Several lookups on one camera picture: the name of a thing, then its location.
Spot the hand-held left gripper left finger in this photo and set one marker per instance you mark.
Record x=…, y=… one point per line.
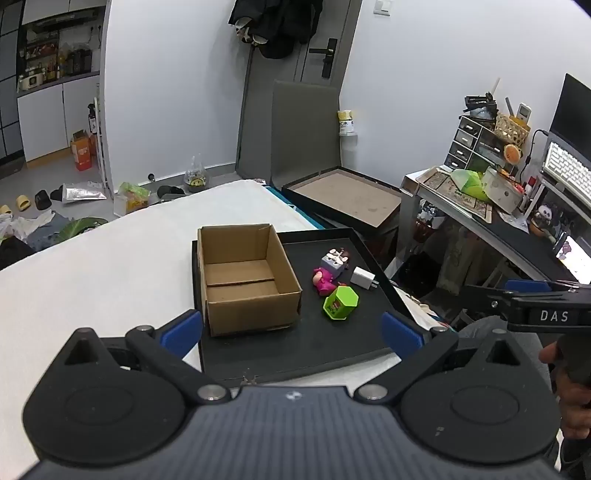
x=181, y=331

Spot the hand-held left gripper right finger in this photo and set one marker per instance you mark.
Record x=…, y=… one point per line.
x=400, y=336

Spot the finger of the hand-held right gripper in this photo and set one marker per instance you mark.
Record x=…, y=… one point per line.
x=487, y=300
x=526, y=285

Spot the green hexagonal box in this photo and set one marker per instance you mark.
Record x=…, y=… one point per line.
x=341, y=302

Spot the white charger plug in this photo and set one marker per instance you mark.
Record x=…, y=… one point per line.
x=363, y=278

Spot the brown cardboard box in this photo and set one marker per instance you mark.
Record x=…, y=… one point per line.
x=240, y=286

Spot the black shallow tray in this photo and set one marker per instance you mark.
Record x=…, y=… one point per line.
x=323, y=341

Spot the pink hooded figurine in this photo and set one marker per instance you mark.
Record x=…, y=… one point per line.
x=325, y=280

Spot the white and brown figurine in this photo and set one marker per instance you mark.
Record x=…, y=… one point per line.
x=334, y=262

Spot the person's right hand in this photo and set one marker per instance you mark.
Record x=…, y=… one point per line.
x=572, y=408

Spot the grey desk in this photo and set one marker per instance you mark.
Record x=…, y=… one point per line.
x=512, y=240

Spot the laptop screen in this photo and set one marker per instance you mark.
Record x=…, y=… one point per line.
x=575, y=256

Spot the panda toy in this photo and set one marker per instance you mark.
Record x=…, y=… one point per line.
x=545, y=219

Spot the white storage box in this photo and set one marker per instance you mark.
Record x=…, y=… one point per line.
x=503, y=191

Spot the white keyboard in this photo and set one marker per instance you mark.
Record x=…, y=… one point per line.
x=568, y=173

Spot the patterned desk mat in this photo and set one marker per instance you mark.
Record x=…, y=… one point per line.
x=443, y=182

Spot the orange plush toy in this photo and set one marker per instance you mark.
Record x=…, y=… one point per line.
x=512, y=152

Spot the green snack bag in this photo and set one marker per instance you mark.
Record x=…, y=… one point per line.
x=133, y=196

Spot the grey drawer organizer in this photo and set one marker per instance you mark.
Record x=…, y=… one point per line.
x=468, y=143

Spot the wicker basket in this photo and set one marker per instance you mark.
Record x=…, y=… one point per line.
x=511, y=131

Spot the clear plastic bag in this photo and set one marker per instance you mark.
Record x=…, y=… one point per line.
x=196, y=177

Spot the silver foil bag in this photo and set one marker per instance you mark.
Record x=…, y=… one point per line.
x=83, y=192

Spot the white remote control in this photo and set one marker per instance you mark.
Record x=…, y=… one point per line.
x=523, y=113

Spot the pile of clothes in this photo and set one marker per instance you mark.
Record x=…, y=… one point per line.
x=32, y=235

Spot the black monitor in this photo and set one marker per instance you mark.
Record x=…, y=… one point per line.
x=575, y=113

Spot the black slipper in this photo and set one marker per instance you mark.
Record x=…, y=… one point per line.
x=44, y=199

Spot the orange carton box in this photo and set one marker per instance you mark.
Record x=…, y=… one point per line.
x=83, y=152

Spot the yellow slippers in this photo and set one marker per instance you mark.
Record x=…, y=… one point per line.
x=21, y=203

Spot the white canister with yellow lid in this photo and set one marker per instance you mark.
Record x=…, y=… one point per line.
x=346, y=123

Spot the grey flat panel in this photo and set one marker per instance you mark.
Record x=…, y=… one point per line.
x=302, y=134

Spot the white cabinet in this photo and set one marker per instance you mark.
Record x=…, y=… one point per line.
x=51, y=115

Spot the kitchen shelf with bottles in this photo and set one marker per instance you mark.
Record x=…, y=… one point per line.
x=57, y=55

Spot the grey door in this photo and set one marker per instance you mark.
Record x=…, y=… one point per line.
x=339, y=27

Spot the dark hanging clothes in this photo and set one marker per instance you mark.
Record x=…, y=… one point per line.
x=272, y=25

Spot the black frame with brown board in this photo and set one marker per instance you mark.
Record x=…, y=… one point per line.
x=344, y=196

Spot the wall light switch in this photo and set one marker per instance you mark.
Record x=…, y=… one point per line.
x=383, y=7

